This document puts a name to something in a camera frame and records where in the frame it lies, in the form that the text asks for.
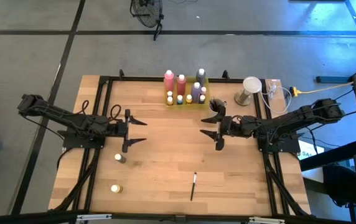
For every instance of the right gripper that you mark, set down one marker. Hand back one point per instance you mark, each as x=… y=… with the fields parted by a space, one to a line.
x=232 y=126

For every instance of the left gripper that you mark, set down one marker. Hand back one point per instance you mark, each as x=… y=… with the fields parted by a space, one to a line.
x=119 y=128

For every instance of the small brown paint bottle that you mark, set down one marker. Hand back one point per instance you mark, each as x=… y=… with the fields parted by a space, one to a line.
x=202 y=99

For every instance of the small green paint bottle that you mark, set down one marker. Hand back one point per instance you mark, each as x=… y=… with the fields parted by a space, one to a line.
x=119 y=158

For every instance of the small yellow paint bottle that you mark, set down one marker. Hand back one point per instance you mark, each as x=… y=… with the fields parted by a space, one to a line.
x=189 y=99

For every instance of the large blue paint bottle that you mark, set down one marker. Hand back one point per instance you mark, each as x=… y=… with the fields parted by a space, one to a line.
x=195 y=91

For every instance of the small blue paint bottle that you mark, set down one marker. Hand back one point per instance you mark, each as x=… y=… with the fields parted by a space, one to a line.
x=180 y=99

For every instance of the small orange paint bottle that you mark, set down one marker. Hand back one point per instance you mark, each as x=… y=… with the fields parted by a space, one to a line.
x=170 y=100

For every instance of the large red paint bottle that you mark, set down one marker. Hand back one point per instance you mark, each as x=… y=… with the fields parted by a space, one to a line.
x=181 y=87

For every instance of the large grey paint bottle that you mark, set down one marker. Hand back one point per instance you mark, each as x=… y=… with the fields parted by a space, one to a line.
x=200 y=77

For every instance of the large pink paint bottle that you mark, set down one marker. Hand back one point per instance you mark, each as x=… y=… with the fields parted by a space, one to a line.
x=169 y=81

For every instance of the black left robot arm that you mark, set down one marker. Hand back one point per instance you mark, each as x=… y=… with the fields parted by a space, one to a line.
x=72 y=119

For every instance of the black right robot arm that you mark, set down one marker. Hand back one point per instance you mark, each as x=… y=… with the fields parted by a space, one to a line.
x=305 y=116

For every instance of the small ochre paint bottle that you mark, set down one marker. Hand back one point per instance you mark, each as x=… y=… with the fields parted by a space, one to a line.
x=115 y=188

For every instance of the beige paper cup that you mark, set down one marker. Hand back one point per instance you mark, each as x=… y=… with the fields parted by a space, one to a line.
x=210 y=105

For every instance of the translucent yellow plastic tray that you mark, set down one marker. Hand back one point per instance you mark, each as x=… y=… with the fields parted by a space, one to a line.
x=184 y=106

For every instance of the white dome metal lamp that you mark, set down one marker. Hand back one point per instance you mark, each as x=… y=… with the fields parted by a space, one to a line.
x=252 y=84

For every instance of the white green floor label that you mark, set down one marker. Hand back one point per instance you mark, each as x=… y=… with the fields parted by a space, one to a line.
x=308 y=153

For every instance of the black floor fan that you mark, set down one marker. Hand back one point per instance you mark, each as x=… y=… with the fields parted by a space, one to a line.
x=147 y=14

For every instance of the black office chair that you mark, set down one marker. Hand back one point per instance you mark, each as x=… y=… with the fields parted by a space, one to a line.
x=340 y=183

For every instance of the black aluminium table frame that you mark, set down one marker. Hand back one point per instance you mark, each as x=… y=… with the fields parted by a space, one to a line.
x=128 y=78

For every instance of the black frame clamp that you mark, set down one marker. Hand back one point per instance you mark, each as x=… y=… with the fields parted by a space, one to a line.
x=121 y=73
x=225 y=74

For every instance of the silver aluminium bracket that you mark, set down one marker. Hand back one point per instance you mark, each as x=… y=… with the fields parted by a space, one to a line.
x=266 y=220
x=94 y=217

